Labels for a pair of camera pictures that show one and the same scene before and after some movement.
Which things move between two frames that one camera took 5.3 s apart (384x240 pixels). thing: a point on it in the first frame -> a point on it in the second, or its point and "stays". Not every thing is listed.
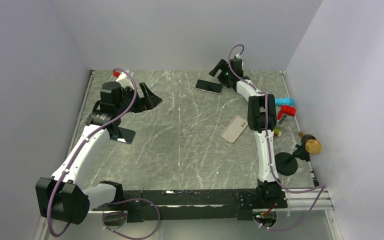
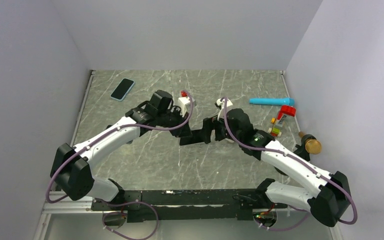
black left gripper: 141,102 -> 185,131
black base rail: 210,205 stays
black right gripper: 224,67 -> 210,124
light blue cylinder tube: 285,101 stays
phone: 209,86 -> 198,136
